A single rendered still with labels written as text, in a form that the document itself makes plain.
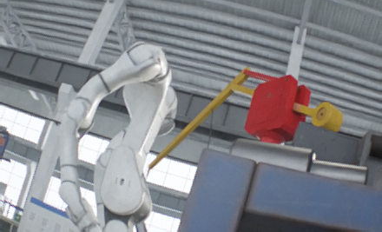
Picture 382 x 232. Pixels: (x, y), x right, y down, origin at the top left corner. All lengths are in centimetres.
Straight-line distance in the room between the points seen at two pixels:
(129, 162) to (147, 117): 19
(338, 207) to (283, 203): 4
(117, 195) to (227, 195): 131
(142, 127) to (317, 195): 145
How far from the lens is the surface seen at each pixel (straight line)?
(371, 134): 333
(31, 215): 1131
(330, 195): 36
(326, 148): 276
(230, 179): 35
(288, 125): 473
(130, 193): 165
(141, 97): 181
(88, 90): 164
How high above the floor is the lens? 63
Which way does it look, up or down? 24 degrees up
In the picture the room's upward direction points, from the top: 18 degrees clockwise
